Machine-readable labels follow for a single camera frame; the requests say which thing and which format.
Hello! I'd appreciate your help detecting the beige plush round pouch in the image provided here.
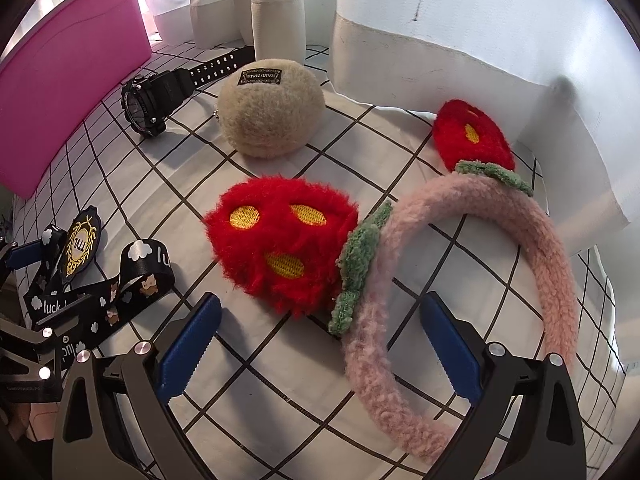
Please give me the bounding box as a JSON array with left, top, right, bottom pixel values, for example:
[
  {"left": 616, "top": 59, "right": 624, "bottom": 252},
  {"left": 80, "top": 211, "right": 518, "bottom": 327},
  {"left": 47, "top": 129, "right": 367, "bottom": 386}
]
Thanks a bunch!
[{"left": 217, "top": 58, "right": 326, "bottom": 159}]

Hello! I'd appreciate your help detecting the pink storage box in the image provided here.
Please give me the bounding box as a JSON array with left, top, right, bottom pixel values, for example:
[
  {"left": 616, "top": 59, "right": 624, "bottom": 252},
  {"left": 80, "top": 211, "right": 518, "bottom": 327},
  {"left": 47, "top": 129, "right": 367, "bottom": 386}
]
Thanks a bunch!
[{"left": 1, "top": 0, "right": 151, "bottom": 198}]

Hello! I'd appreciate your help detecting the person's left hand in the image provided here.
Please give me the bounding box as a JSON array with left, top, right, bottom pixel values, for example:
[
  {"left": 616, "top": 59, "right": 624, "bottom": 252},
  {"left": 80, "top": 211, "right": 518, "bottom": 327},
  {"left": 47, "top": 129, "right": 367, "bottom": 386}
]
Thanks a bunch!
[{"left": 6, "top": 402, "right": 58, "bottom": 442}]

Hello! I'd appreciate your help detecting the white curtain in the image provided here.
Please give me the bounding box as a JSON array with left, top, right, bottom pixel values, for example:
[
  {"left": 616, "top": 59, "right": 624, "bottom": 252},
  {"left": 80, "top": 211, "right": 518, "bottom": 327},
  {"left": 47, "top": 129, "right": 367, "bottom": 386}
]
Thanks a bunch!
[{"left": 0, "top": 0, "right": 640, "bottom": 361}]

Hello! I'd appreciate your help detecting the black luck cartoon lanyard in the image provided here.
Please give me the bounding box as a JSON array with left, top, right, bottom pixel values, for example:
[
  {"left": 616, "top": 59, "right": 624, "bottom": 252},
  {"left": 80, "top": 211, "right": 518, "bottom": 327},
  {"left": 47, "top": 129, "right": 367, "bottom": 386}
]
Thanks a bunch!
[{"left": 22, "top": 204, "right": 177, "bottom": 376}]

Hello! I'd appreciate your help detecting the black digital wrist watch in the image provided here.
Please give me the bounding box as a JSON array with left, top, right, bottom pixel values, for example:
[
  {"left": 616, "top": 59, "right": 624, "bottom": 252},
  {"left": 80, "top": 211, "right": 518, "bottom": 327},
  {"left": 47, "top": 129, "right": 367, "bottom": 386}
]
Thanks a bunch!
[{"left": 120, "top": 47, "right": 255, "bottom": 139}]

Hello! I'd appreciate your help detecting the white grid bed sheet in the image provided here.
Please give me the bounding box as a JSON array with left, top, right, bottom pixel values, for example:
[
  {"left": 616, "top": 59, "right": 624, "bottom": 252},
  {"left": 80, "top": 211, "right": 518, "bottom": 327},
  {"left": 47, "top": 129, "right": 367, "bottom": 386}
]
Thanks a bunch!
[{"left": 8, "top": 39, "right": 629, "bottom": 480}]

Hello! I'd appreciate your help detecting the pink fluffy flower headband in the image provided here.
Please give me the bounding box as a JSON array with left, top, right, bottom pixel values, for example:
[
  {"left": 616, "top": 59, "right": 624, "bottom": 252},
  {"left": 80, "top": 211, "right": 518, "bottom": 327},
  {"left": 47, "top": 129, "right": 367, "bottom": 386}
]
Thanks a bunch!
[{"left": 204, "top": 100, "right": 578, "bottom": 464}]

